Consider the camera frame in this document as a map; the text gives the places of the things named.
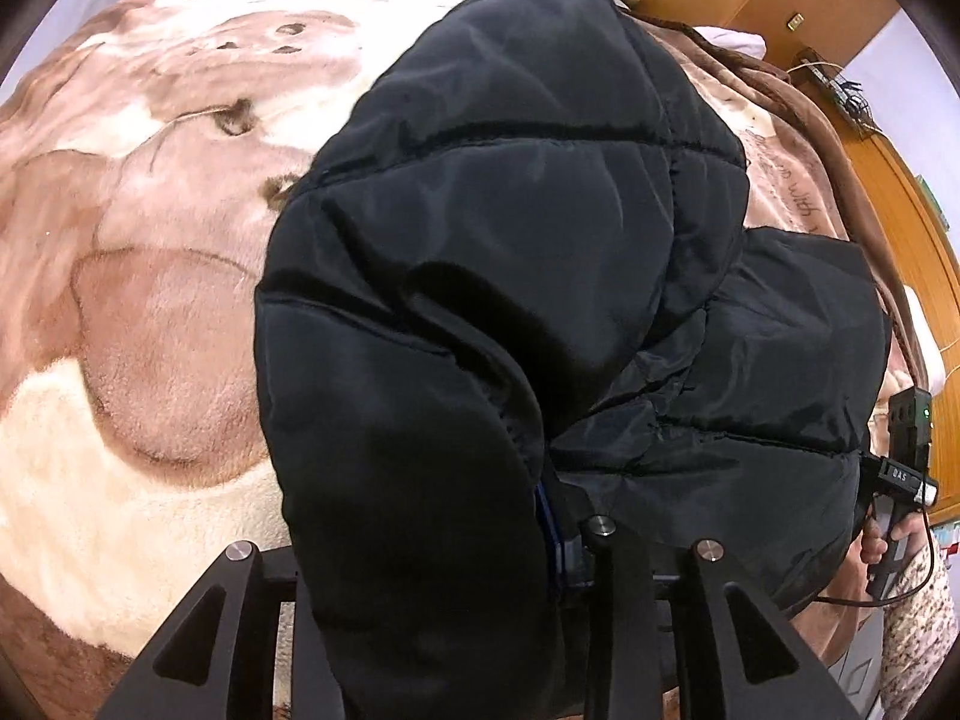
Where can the white cloth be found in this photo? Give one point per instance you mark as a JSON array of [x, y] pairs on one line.
[[924, 330]]

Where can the black hooded puffer jacket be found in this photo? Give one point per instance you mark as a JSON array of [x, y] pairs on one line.
[[487, 240]]

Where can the wooden headboard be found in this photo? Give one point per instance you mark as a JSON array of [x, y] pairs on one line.
[[919, 255]]

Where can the small wall switch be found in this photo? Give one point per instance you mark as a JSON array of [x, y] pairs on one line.
[[796, 22]]

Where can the power strip with plugs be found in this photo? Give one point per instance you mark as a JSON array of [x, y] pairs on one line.
[[847, 97]]

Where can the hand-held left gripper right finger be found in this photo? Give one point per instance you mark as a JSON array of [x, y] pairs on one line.
[[551, 532]]

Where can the person's right hand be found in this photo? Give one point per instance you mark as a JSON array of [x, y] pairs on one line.
[[874, 544]]

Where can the small green item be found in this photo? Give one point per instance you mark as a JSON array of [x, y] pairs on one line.
[[932, 199]]

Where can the brown printed plush blanket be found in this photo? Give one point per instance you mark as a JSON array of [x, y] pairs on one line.
[[150, 277]]

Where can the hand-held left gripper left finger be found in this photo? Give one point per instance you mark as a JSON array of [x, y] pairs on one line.
[[244, 577]]

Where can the white pillow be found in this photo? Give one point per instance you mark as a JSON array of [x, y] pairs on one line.
[[731, 39]]

